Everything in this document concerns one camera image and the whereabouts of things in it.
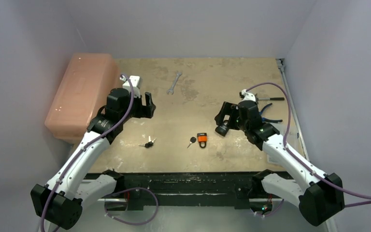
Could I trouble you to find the small black-handled hammer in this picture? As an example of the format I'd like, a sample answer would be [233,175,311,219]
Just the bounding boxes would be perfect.
[257,97,285,101]

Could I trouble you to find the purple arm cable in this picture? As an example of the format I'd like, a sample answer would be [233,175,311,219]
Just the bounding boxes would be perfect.
[245,82,371,209]
[39,74,135,232]

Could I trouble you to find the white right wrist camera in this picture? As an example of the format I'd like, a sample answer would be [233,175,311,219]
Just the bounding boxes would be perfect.
[239,89,257,103]

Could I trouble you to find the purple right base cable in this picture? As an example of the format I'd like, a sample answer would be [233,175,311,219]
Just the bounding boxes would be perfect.
[250,198,285,218]

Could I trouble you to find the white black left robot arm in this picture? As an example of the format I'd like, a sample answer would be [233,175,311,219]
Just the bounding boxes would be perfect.
[30,88,157,232]

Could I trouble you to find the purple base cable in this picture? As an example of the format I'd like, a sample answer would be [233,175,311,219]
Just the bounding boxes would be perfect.
[250,198,285,218]
[104,187,159,226]

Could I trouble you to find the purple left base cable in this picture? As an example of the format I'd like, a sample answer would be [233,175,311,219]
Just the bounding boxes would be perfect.
[104,187,159,226]

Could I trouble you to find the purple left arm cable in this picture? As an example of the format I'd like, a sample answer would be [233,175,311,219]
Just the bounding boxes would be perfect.
[39,74,135,232]

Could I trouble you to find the orange black padlock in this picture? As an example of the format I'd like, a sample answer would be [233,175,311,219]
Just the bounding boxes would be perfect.
[197,132,208,148]

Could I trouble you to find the blue-handled pliers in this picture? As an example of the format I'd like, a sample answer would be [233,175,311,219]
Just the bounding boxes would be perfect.
[259,103,283,123]

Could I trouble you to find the pink translucent plastic box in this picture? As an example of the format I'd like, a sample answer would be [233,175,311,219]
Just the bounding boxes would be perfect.
[44,53,122,144]

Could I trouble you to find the silver open-end wrench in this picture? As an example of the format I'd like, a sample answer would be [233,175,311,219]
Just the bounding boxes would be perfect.
[167,72,182,94]

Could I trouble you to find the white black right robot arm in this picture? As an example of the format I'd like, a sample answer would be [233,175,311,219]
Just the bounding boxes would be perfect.
[214,100,345,226]

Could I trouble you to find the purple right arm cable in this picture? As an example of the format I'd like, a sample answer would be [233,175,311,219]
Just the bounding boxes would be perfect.
[245,82,371,209]

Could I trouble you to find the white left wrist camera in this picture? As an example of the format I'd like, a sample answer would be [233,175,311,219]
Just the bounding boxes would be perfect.
[120,74,143,98]

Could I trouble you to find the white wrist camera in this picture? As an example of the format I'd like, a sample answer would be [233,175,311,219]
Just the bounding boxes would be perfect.
[239,89,257,103]
[120,74,143,98]

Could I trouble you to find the single black-head key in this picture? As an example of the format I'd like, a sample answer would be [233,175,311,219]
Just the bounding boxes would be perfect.
[187,137,197,148]

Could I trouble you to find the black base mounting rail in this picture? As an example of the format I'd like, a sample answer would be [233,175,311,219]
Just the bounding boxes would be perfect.
[86,171,293,212]

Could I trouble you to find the black key bunch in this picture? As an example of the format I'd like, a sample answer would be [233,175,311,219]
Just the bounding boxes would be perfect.
[139,136,156,148]

